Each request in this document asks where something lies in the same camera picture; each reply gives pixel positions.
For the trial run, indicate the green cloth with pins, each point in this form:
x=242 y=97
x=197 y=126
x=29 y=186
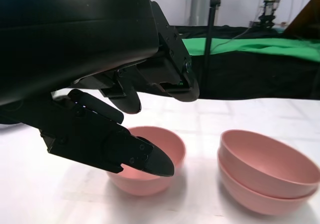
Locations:
x=250 y=45

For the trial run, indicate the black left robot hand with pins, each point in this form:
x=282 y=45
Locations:
x=75 y=46

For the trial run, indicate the pink plastic bowl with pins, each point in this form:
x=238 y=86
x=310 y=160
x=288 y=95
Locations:
x=257 y=156
x=250 y=199
x=165 y=144

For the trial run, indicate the black stand pole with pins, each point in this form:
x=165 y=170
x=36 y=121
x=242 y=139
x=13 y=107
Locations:
x=212 y=21

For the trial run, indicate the black backdrop cloth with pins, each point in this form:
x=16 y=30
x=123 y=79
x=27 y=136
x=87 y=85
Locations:
x=250 y=79

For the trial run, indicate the brown board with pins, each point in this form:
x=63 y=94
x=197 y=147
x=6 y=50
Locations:
x=307 y=21

